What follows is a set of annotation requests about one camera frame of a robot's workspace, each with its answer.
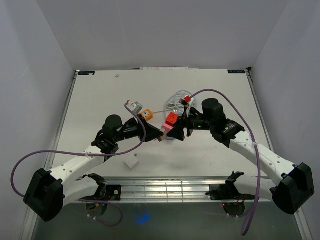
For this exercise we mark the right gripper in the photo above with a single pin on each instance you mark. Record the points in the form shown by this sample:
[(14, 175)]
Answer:
[(177, 132)]

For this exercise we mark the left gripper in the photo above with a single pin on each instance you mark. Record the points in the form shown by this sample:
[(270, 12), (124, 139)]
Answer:
[(146, 131)]

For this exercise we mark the red cube socket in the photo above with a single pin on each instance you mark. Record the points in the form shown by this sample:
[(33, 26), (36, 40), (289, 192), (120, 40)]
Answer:
[(171, 119)]

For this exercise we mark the pink plug adapter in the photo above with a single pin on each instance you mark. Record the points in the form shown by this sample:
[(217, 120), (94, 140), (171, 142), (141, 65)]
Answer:
[(166, 128)]

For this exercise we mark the white charger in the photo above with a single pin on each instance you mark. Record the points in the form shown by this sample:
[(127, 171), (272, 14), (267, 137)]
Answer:
[(132, 161)]

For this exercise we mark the brown pink charger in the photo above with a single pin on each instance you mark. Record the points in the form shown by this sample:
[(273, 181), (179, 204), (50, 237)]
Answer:
[(163, 136)]

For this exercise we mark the blue round power socket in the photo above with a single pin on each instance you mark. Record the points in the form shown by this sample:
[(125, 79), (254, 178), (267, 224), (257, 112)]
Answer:
[(169, 139)]

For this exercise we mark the orange power strip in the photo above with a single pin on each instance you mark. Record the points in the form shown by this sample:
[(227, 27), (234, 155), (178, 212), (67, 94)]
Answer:
[(147, 114)]

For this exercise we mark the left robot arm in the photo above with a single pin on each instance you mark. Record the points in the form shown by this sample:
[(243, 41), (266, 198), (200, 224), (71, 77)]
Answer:
[(50, 191)]

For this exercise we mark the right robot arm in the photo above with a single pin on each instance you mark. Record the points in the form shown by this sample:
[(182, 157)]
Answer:
[(288, 185)]

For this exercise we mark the right blue table label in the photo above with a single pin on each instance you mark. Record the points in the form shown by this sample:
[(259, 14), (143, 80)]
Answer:
[(236, 71)]

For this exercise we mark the blue table label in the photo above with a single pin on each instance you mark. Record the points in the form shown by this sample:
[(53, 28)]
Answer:
[(236, 71), (86, 73)]

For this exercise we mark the left blue table label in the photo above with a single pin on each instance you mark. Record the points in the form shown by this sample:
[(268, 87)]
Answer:
[(86, 73)]

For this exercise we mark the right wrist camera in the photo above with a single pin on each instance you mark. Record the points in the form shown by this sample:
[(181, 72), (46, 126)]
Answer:
[(187, 101)]

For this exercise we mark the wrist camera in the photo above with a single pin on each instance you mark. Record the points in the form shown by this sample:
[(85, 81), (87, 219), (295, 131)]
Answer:
[(187, 101), (135, 107)]

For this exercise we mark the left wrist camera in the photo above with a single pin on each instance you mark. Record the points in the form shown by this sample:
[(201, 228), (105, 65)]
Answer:
[(135, 107)]

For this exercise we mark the aluminium front rail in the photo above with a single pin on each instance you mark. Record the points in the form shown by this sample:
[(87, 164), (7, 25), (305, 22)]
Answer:
[(179, 191)]

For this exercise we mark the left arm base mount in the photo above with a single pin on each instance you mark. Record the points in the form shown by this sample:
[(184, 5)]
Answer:
[(107, 193)]

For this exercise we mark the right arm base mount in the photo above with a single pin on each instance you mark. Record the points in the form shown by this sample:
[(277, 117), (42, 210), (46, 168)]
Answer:
[(223, 192)]

